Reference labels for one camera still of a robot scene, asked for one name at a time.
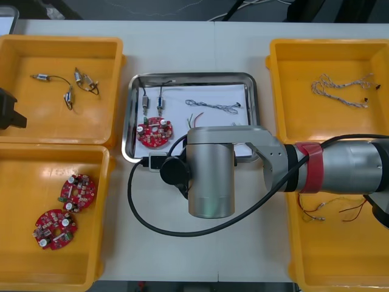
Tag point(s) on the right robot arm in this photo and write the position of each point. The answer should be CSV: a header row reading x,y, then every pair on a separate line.
x,y
209,170

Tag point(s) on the small metal solenoid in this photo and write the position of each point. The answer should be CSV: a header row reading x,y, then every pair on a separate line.
x,y
88,80
69,97
78,76
41,77

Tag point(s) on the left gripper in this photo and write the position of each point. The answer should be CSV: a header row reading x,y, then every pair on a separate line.
x,y
6,109

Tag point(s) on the yellow-orange plastic bin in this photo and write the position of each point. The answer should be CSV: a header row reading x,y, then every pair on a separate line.
x,y
334,258
291,106
45,267
60,127

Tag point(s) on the steel tray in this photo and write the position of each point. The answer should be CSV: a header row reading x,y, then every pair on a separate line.
x,y
129,121

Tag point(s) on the white paper sheet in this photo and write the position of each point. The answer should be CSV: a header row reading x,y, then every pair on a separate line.
x,y
212,91

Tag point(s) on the round red circuit board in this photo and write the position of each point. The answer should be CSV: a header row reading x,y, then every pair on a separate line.
x,y
82,194
51,225
153,134

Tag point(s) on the blue label metal solenoid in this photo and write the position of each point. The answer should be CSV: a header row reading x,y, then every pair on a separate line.
x,y
159,103

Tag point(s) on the white label metal solenoid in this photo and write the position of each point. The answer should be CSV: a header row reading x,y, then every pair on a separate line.
x,y
146,102

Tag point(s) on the grey-rimmed tray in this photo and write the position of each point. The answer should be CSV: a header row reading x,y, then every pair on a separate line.
x,y
6,24

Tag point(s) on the black equipment base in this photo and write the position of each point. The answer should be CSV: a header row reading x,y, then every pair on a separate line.
x,y
45,7

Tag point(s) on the person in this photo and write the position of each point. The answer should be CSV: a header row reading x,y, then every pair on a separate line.
x,y
304,9

